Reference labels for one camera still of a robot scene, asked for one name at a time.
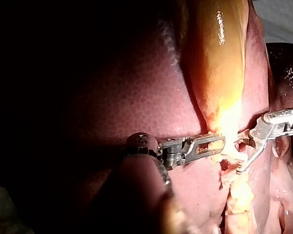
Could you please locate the right arm instrument jaw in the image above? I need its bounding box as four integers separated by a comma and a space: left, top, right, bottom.
235, 139, 270, 175
236, 129, 257, 150

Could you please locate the left arm instrument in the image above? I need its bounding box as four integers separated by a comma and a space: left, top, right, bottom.
125, 132, 188, 171

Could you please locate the left arm instrument jaw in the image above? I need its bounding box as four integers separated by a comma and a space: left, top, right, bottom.
184, 142, 222, 165
184, 135, 227, 156

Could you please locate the right arm instrument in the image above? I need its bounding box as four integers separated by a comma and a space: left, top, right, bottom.
249, 107, 293, 143

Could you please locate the gallbladder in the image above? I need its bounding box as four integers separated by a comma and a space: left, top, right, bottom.
179, 0, 250, 138

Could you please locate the pale fatty tissue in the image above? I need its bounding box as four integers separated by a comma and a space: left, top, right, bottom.
209, 131, 257, 234
255, 140, 293, 234

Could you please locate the dark red liver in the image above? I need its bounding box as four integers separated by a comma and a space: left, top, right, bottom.
63, 0, 293, 234

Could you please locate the white cloth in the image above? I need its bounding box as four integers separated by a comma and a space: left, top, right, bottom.
253, 0, 293, 46

